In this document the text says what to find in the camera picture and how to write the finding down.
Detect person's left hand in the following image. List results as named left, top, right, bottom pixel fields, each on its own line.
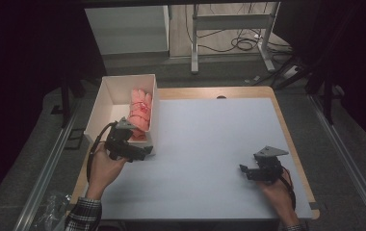
left=85, top=141, right=130, bottom=200

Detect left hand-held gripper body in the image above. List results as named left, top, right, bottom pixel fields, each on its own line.
left=103, top=116, right=155, bottom=164

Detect clear plastic bag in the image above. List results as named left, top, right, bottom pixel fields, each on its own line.
left=30, top=191, right=71, bottom=231

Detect pale blue table mat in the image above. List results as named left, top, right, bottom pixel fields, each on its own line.
left=98, top=97, right=314, bottom=221

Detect person's right hand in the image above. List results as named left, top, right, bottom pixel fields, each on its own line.
left=255, top=169, right=301, bottom=227

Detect aluminium rail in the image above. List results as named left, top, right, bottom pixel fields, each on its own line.
left=309, top=94, right=366, bottom=231
left=12, top=97, right=83, bottom=231

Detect pink glove with red strap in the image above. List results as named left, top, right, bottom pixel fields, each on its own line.
left=126, top=89, right=153, bottom=142

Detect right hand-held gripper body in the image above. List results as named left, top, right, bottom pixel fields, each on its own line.
left=246, top=145, right=290, bottom=186

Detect grey metal desk frame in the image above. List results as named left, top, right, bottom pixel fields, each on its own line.
left=190, top=1, right=282, bottom=75

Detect white cardboard box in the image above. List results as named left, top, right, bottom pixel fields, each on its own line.
left=83, top=74, right=160, bottom=158

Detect white power strip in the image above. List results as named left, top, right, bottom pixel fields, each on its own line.
left=281, top=64, right=300, bottom=80

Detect white cabinet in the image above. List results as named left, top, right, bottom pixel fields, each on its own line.
left=84, top=4, right=170, bottom=56

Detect black cables on floor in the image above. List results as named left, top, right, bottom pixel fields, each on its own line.
left=184, top=2, right=293, bottom=55

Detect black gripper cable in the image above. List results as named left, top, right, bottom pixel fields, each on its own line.
left=86, top=121, right=118, bottom=185
left=279, top=166, right=298, bottom=212

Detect black stand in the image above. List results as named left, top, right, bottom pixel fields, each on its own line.
left=59, top=71, right=87, bottom=130
left=305, top=62, right=337, bottom=126

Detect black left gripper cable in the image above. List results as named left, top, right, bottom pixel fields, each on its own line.
left=86, top=121, right=118, bottom=185

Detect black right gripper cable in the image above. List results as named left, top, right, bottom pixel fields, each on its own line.
left=279, top=166, right=298, bottom=212

